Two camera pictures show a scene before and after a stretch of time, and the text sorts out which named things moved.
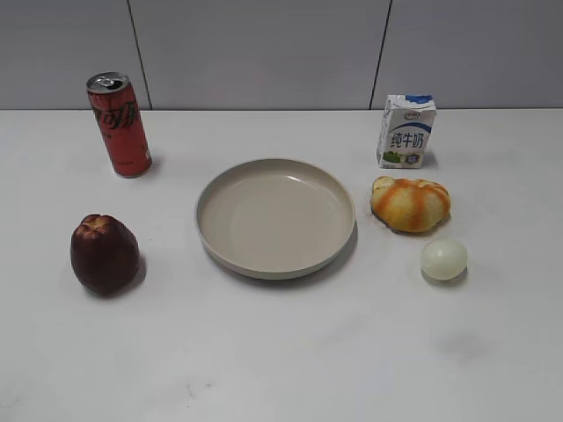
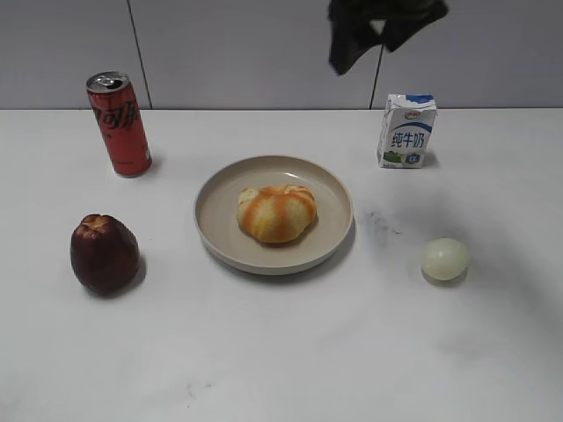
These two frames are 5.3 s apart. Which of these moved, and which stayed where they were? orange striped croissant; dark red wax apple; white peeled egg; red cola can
Moved: orange striped croissant
Stayed: dark red wax apple; white peeled egg; red cola can
